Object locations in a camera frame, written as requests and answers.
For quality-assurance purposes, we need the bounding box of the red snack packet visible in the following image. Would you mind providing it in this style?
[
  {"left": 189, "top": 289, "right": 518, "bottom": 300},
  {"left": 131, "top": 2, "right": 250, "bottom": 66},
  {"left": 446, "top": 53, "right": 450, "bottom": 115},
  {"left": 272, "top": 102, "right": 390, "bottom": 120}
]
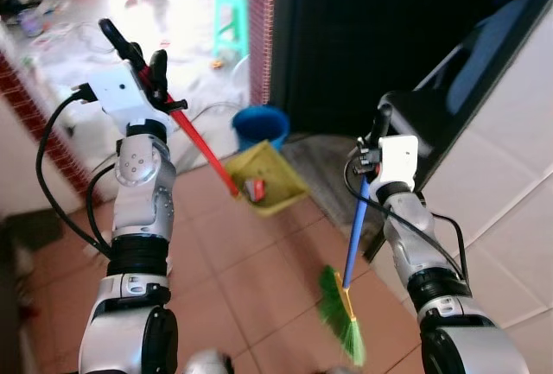
[{"left": 244, "top": 178, "right": 267, "bottom": 200}]

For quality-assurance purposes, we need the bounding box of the yellow-green dustpan red handle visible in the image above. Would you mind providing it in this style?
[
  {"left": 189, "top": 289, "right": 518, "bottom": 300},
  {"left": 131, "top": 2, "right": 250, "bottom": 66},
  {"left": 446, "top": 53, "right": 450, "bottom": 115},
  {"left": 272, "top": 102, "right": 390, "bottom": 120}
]
[{"left": 137, "top": 65, "right": 310, "bottom": 218}]

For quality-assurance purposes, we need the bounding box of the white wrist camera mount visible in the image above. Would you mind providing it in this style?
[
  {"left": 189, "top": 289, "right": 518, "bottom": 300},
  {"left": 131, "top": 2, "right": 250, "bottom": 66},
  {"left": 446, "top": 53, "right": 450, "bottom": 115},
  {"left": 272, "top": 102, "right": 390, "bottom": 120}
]
[
  {"left": 378, "top": 135, "right": 420, "bottom": 189},
  {"left": 89, "top": 65, "right": 158, "bottom": 124}
]

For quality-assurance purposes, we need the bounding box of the green broom blue handle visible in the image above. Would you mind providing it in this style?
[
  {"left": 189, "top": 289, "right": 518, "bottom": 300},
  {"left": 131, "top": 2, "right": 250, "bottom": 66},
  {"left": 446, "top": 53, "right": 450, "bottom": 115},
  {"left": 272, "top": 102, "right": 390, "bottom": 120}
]
[{"left": 318, "top": 175, "right": 372, "bottom": 366}]

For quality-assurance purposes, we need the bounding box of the blue plastic bucket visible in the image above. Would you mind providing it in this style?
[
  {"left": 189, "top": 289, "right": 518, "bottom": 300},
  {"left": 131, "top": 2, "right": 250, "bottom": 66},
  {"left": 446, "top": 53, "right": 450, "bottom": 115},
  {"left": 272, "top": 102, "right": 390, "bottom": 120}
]
[{"left": 232, "top": 105, "right": 290, "bottom": 152}]

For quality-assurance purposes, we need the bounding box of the silver robot left leg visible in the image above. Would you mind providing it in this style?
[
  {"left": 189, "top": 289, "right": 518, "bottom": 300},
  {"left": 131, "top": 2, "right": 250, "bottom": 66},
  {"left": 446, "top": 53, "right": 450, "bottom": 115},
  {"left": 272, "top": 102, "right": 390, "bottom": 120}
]
[{"left": 186, "top": 350, "right": 234, "bottom": 374}]

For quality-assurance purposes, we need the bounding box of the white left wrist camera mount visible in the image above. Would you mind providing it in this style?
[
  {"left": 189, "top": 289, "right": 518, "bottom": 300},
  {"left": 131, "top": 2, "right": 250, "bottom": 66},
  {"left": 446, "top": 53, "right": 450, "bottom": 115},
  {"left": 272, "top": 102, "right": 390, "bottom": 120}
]
[{"left": 89, "top": 65, "right": 158, "bottom": 124}]

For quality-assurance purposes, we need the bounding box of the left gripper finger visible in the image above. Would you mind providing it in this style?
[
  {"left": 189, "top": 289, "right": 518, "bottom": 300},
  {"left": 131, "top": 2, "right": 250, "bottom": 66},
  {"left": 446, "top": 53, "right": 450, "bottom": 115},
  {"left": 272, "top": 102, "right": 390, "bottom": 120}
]
[
  {"left": 99, "top": 18, "right": 146, "bottom": 71},
  {"left": 149, "top": 48, "right": 169, "bottom": 98}
]

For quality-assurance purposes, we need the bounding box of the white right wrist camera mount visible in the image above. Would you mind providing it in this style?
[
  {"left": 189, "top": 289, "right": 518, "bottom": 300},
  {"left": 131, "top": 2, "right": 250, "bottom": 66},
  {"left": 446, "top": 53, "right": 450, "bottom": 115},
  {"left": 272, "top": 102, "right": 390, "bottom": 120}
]
[{"left": 378, "top": 135, "right": 420, "bottom": 189}]

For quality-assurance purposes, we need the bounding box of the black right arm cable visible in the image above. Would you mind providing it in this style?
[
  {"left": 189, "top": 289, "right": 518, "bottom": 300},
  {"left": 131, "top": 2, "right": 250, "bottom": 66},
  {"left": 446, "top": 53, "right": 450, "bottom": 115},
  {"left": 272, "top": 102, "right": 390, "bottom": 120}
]
[{"left": 344, "top": 154, "right": 472, "bottom": 284}]

